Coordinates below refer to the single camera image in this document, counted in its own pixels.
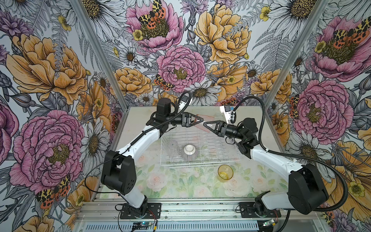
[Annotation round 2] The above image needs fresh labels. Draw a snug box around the left black cable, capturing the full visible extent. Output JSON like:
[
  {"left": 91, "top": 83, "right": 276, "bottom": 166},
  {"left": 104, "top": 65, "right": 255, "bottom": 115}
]
[{"left": 83, "top": 91, "right": 192, "bottom": 195}]

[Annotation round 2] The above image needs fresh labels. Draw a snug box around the right black corrugated cable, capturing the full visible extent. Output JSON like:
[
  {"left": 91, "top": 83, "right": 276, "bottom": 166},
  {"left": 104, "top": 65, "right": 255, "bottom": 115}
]
[{"left": 231, "top": 95, "right": 348, "bottom": 212}]

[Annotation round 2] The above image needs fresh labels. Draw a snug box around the clear plastic cup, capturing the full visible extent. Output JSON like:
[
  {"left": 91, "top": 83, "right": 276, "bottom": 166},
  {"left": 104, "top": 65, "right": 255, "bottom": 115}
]
[{"left": 164, "top": 139, "right": 179, "bottom": 157}]

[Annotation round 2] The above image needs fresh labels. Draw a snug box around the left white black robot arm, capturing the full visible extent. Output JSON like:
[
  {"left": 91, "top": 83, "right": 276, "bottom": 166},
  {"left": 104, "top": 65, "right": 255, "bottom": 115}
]
[{"left": 100, "top": 95, "right": 203, "bottom": 209}]

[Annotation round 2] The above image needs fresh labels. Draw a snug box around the white wire dish rack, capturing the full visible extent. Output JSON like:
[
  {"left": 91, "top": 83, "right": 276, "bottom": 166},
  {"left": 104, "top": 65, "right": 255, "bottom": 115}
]
[{"left": 160, "top": 128, "right": 240, "bottom": 168}]

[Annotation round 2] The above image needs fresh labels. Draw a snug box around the yellow plastic cup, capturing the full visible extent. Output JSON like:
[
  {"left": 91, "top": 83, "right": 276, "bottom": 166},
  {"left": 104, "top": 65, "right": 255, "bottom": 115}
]
[{"left": 217, "top": 164, "right": 234, "bottom": 182}]

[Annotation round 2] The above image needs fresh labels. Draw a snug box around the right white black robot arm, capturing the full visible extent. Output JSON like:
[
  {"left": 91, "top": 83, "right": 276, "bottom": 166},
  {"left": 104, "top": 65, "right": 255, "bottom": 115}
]
[{"left": 203, "top": 118, "right": 328, "bottom": 216}]

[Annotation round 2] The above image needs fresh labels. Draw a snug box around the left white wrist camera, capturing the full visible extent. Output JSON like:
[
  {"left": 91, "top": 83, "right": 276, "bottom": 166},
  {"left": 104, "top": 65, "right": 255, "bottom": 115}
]
[{"left": 177, "top": 100, "right": 189, "bottom": 113}]

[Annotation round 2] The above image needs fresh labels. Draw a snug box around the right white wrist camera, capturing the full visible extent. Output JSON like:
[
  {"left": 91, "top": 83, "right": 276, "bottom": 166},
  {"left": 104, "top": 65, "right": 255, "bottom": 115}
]
[{"left": 220, "top": 105, "right": 236, "bottom": 124}]

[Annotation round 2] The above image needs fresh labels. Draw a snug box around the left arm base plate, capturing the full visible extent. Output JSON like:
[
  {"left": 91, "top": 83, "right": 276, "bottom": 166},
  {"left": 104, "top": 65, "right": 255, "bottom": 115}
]
[{"left": 118, "top": 203, "right": 162, "bottom": 219}]

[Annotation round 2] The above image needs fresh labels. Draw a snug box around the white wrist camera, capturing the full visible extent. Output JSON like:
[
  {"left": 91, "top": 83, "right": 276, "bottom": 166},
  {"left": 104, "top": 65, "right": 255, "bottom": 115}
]
[
  {"left": 177, "top": 100, "right": 189, "bottom": 113},
  {"left": 220, "top": 105, "right": 236, "bottom": 124}
]

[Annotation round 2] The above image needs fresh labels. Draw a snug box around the purple striped bowl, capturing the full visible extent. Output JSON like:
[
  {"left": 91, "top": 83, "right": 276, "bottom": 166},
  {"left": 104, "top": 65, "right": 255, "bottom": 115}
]
[{"left": 182, "top": 144, "right": 199, "bottom": 161}]

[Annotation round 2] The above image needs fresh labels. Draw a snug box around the aluminium front rail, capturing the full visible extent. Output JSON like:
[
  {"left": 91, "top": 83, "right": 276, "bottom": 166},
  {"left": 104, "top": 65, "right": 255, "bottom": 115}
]
[{"left": 73, "top": 198, "right": 329, "bottom": 232}]

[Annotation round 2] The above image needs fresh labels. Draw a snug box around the green circuit board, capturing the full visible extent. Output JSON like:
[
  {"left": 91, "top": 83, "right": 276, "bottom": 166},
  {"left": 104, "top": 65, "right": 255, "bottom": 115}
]
[{"left": 131, "top": 222, "right": 151, "bottom": 232}]

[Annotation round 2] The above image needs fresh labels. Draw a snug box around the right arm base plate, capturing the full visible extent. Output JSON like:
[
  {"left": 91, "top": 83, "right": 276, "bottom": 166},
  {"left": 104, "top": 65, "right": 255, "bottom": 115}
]
[{"left": 235, "top": 202, "right": 281, "bottom": 218}]

